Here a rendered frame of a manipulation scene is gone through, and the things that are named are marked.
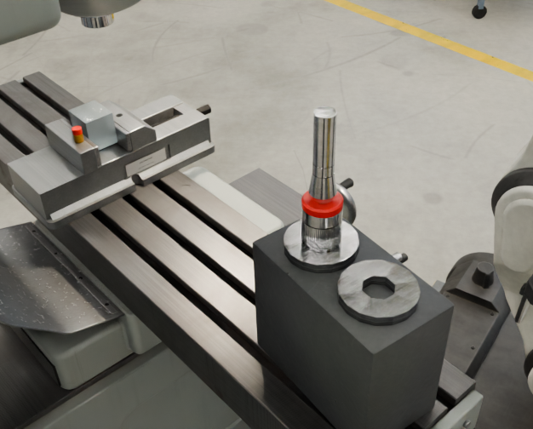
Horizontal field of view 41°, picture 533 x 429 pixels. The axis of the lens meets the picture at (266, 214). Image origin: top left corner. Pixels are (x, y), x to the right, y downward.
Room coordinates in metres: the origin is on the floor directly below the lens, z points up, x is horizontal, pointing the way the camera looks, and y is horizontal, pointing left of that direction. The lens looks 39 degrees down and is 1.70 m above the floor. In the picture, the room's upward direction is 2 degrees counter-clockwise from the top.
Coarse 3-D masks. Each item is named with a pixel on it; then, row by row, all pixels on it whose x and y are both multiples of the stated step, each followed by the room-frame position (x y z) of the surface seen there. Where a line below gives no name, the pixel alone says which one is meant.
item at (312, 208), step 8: (304, 200) 0.63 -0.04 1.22; (312, 200) 0.63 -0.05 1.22; (336, 200) 0.63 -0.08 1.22; (304, 208) 0.62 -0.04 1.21; (312, 208) 0.62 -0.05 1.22; (320, 208) 0.62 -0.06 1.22; (328, 208) 0.62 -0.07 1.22; (336, 208) 0.62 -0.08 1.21; (320, 216) 0.61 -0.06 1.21; (328, 216) 0.61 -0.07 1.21
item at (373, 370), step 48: (288, 240) 0.63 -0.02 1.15; (288, 288) 0.59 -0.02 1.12; (336, 288) 0.57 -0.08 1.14; (384, 288) 0.56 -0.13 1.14; (432, 288) 0.56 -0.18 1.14; (288, 336) 0.59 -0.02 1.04; (336, 336) 0.52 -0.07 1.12; (384, 336) 0.49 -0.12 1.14; (432, 336) 0.52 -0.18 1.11; (336, 384) 0.51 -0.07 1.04; (384, 384) 0.48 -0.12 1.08; (432, 384) 0.53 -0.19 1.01
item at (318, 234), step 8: (304, 216) 0.62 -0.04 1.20; (312, 216) 0.61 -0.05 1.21; (336, 216) 0.62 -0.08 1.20; (304, 224) 0.62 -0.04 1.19; (312, 224) 0.61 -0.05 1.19; (320, 224) 0.61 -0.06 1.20; (328, 224) 0.61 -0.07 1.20; (336, 224) 0.62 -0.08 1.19; (304, 232) 0.62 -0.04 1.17; (312, 232) 0.61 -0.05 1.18; (320, 232) 0.61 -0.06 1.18; (328, 232) 0.61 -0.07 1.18; (336, 232) 0.62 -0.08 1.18; (304, 240) 0.62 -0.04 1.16; (312, 240) 0.61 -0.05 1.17; (320, 240) 0.61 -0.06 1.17; (328, 240) 0.61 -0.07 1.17; (336, 240) 0.62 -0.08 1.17; (312, 248) 0.61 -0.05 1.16; (320, 248) 0.61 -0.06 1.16; (328, 248) 0.61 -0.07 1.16
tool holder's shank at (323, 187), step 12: (324, 108) 0.64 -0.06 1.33; (324, 120) 0.62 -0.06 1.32; (324, 132) 0.62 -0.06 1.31; (312, 144) 0.64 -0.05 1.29; (324, 144) 0.62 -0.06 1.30; (312, 156) 0.63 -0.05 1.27; (324, 156) 0.62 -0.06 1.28; (312, 168) 0.63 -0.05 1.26; (324, 168) 0.62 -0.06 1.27; (312, 180) 0.63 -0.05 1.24; (324, 180) 0.62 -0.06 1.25; (312, 192) 0.62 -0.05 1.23; (324, 192) 0.62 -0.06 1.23; (336, 192) 0.63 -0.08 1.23
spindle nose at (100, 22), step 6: (84, 18) 0.97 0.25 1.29; (90, 18) 0.97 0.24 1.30; (96, 18) 0.97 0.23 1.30; (102, 18) 0.97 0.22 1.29; (108, 18) 0.97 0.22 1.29; (84, 24) 0.97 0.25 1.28; (90, 24) 0.97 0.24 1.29; (96, 24) 0.96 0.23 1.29; (102, 24) 0.97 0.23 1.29; (108, 24) 0.97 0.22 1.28
